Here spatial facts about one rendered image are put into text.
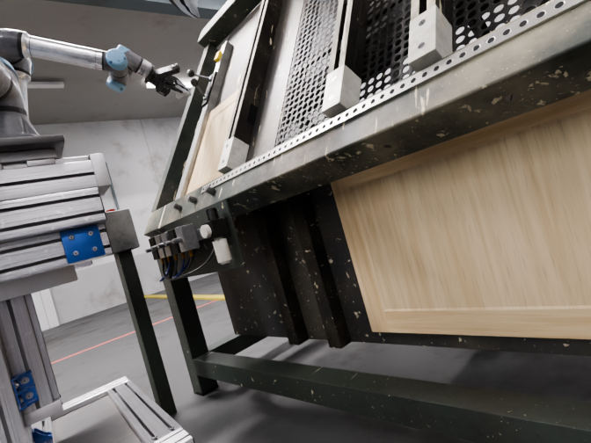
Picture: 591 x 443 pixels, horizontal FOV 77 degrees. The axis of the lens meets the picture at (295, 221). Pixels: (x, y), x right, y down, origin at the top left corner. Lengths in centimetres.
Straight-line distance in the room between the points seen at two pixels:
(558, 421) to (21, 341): 132
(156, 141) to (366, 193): 842
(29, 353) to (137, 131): 825
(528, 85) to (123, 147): 875
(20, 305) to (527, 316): 134
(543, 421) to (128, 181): 858
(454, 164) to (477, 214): 14
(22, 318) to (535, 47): 135
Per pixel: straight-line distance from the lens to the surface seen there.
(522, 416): 94
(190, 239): 135
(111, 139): 916
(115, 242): 175
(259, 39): 169
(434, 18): 91
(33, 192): 110
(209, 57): 243
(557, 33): 75
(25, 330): 133
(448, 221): 105
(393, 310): 122
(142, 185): 898
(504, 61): 76
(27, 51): 183
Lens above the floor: 67
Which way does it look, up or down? level
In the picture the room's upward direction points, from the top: 16 degrees counter-clockwise
